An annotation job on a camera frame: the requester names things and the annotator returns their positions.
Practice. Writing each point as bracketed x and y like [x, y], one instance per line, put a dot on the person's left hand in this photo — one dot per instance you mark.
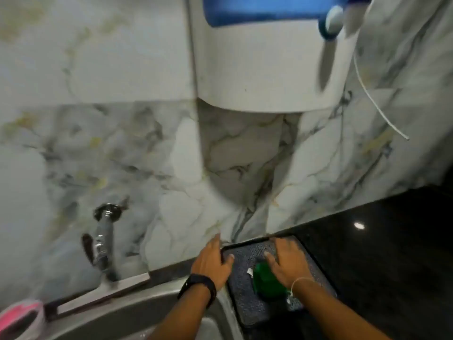
[210, 265]

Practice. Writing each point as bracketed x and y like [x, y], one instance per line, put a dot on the person's right hand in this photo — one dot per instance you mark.
[292, 263]

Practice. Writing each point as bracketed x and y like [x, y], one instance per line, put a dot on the person's right thumb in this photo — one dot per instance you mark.
[271, 260]

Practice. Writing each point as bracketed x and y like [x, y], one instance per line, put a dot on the person's left thumb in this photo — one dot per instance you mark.
[229, 261]

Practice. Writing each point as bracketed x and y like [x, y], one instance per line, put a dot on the black perforated tray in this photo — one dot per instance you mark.
[254, 297]

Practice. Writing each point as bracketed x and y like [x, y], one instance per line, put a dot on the person's left forearm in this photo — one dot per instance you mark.
[184, 315]

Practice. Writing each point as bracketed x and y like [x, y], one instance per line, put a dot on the person's right forearm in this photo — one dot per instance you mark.
[336, 313]

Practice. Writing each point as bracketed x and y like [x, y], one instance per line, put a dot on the green scrub sponge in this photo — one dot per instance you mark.
[266, 281]

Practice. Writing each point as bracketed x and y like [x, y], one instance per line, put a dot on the black wristband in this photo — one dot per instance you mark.
[199, 283]

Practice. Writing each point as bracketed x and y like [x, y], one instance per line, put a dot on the stainless steel sink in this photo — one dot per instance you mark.
[141, 313]

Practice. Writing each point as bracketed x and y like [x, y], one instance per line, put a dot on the white water tube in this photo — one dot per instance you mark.
[375, 102]

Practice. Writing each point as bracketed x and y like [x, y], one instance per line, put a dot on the white and blue water purifier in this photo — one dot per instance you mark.
[276, 56]

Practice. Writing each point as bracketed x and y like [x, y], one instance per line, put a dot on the pink and white container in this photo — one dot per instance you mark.
[20, 320]

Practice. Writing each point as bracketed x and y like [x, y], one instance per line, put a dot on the chrome wall tap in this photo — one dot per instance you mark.
[102, 240]

